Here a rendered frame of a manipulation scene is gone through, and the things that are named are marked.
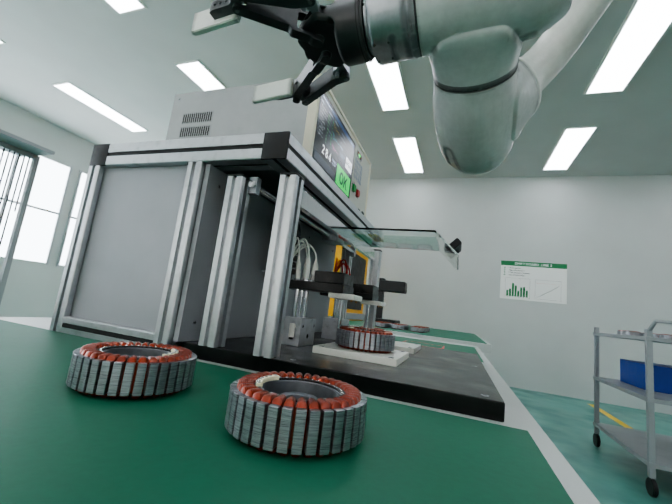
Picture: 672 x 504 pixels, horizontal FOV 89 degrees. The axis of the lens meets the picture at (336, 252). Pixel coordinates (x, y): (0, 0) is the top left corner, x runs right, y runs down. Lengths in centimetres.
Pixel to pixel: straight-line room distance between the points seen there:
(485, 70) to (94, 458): 49
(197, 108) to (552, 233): 583
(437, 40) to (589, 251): 599
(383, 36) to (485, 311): 567
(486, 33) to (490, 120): 11
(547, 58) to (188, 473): 62
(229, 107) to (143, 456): 73
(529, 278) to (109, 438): 598
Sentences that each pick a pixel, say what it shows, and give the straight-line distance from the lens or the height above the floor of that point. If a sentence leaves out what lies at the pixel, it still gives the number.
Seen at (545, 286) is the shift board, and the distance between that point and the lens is 614.
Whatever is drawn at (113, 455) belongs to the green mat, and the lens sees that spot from 28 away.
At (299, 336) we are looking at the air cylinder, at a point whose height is 79.
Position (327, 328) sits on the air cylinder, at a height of 80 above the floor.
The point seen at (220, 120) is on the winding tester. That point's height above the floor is 123.
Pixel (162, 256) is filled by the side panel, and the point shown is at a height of 90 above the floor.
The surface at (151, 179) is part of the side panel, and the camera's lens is 73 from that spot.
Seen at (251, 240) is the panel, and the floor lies 97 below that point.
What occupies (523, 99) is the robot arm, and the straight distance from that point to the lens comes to 54.
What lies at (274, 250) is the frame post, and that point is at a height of 93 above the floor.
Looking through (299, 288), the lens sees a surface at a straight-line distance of 69.
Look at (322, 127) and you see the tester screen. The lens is 77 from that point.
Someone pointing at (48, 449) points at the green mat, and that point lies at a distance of 29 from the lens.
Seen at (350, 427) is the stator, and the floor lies 77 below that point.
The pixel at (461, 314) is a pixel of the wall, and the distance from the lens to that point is 598.
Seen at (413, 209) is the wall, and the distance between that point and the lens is 632.
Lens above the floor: 85
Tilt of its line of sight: 9 degrees up
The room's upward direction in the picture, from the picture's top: 7 degrees clockwise
